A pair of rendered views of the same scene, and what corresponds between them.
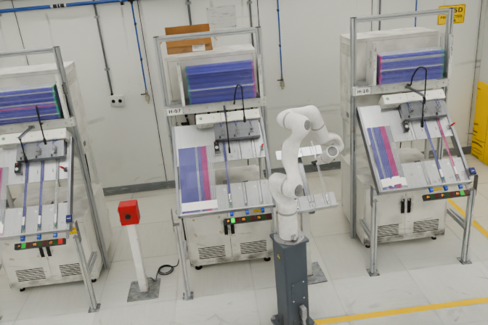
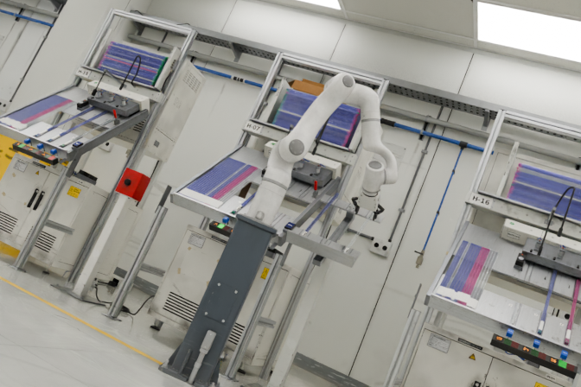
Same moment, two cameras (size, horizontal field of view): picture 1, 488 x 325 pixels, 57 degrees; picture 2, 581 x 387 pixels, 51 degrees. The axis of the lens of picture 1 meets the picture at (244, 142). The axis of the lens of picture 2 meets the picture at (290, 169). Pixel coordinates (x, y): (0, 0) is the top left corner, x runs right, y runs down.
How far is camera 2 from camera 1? 2.32 m
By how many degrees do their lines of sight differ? 41
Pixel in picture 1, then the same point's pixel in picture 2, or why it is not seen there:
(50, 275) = (16, 232)
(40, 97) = (150, 60)
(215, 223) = (208, 267)
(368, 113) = (477, 232)
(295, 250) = (251, 233)
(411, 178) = (488, 307)
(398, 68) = (540, 187)
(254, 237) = (241, 317)
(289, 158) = (309, 113)
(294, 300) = (207, 313)
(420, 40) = not seen: outside the picture
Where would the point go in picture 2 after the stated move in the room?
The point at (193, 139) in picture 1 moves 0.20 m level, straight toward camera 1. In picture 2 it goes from (251, 160) to (241, 149)
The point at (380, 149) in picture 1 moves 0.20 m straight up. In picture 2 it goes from (463, 263) to (477, 225)
